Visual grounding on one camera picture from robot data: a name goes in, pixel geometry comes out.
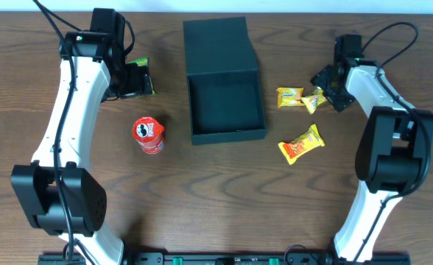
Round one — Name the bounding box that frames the yellow biscuit packet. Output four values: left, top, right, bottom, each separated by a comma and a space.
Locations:
276, 87, 304, 108

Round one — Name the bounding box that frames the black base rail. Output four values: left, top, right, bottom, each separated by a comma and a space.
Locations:
37, 251, 411, 265

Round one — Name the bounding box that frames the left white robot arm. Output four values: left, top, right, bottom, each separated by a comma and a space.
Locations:
11, 29, 150, 264

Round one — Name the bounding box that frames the green yellow snack packet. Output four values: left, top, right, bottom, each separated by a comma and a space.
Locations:
127, 57, 155, 96

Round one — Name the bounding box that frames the orange yellow snack packet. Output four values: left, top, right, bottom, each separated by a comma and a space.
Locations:
278, 124, 325, 165

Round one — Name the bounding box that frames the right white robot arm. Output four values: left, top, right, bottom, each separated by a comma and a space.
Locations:
311, 57, 433, 264

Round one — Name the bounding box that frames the red Pringles can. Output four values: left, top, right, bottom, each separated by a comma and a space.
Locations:
132, 116, 165, 155

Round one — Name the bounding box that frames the yellow brown chocolate packet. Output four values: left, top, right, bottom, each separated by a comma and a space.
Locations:
300, 88, 327, 114

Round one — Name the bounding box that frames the black gift box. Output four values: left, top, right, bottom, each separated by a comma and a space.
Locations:
183, 17, 267, 145

